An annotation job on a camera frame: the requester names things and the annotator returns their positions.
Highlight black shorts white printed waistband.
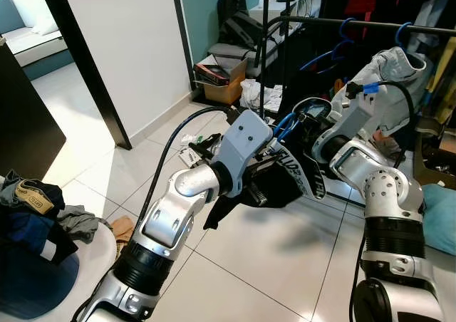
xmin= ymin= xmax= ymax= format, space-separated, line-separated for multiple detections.
xmin=203 ymin=98 xmax=339 ymax=230

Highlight blue plastic hanger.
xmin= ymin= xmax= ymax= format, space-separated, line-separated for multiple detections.
xmin=394 ymin=21 xmax=414 ymax=52
xmin=299 ymin=18 xmax=357 ymax=72
xmin=271 ymin=110 xmax=304 ymax=155

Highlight black hanging garment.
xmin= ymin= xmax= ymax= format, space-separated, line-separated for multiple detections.
xmin=281 ymin=30 xmax=357 ymax=127

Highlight white plastic bag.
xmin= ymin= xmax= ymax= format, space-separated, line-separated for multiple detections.
xmin=240 ymin=78 xmax=286 ymax=115

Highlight white packet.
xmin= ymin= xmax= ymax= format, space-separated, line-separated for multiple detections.
xmin=177 ymin=145 xmax=204 ymax=167

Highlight light denim shorts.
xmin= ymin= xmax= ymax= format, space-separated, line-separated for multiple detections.
xmin=341 ymin=46 xmax=434 ymax=134

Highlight black metal clothes rack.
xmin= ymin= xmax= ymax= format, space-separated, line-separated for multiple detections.
xmin=256 ymin=0 xmax=456 ymax=116

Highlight black red product box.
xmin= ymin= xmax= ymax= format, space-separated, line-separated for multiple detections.
xmin=195 ymin=61 xmax=244 ymax=86

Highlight yellow plaid garment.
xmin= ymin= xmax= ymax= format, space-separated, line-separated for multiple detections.
xmin=426 ymin=36 xmax=456 ymax=127

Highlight teal cloth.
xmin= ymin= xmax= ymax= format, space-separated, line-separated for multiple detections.
xmin=420 ymin=183 xmax=456 ymax=256

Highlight black backpack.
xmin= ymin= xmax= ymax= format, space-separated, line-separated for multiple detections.
xmin=216 ymin=0 xmax=266 ymax=48

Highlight white hanging shirt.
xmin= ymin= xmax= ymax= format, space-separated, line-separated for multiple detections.
xmin=413 ymin=0 xmax=451 ymax=52

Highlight grey crumpled garment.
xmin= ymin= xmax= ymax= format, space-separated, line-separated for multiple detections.
xmin=57 ymin=204 xmax=102 ymax=246

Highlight black shorts tan waistband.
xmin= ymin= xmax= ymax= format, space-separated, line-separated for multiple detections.
xmin=13 ymin=178 xmax=66 ymax=219

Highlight navy garment with white tag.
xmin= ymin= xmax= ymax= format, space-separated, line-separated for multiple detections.
xmin=0 ymin=207 xmax=81 ymax=266

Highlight black cabinet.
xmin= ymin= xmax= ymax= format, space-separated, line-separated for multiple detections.
xmin=0 ymin=41 xmax=67 ymax=182

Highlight white seat cushion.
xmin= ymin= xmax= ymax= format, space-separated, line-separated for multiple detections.
xmin=0 ymin=26 xmax=71 ymax=58

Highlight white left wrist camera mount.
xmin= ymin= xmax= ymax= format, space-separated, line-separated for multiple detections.
xmin=212 ymin=110 xmax=274 ymax=194

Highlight black door frame post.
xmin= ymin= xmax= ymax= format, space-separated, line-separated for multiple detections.
xmin=169 ymin=0 xmax=198 ymax=91
xmin=36 ymin=0 xmax=133 ymax=150

